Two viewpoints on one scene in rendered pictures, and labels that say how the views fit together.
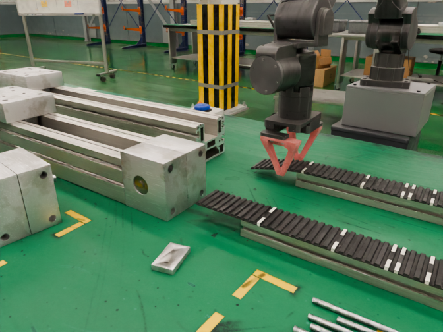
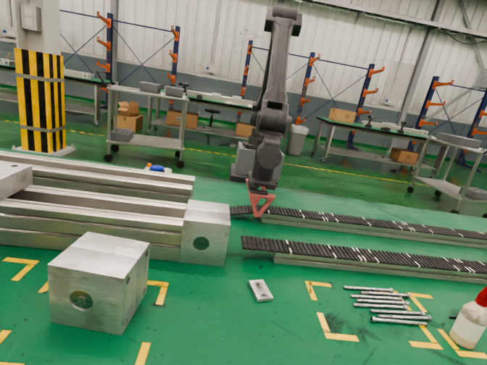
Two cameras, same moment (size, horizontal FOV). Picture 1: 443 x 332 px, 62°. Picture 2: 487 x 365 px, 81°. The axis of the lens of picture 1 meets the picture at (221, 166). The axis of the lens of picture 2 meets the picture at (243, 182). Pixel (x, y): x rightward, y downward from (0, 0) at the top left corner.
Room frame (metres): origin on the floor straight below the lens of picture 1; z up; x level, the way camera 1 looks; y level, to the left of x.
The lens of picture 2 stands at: (0.10, 0.40, 1.13)
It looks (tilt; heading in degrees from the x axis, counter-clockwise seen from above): 18 degrees down; 318
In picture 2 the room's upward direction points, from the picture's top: 10 degrees clockwise
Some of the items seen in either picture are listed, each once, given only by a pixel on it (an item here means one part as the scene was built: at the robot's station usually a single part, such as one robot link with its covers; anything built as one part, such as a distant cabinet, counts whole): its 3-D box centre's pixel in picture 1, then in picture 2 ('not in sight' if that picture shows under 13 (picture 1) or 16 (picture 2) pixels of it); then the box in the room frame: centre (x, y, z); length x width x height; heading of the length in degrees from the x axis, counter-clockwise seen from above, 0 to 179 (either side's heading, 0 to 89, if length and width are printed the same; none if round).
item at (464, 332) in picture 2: not in sight; (475, 313); (0.12, -0.18, 0.84); 0.04 x 0.04 x 0.12
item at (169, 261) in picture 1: (171, 257); (260, 290); (0.38, 0.06, 0.78); 0.05 x 0.03 x 0.01; 160
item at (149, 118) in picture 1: (88, 111); (32, 177); (0.95, 0.35, 0.82); 0.80 x 0.10 x 0.09; 56
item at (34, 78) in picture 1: (30, 83); not in sight; (1.09, 0.56, 0.87); 0.16 x 0.11 x 0.07; 56
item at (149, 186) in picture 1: (170, 172); (205, 229); (0.55, 0.08, 0.83); 0.12 x 0.09 x 0.10; 146
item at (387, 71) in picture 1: (387, 69); (259, 138); (0.99, -0.44, 0.93); 0.12 x 0.09 x 0.08; 63
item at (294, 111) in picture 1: (295, 105); (262, 171); (0.62, -0.13, 0.92); 0.10 x 0.07 x 0.07; 146
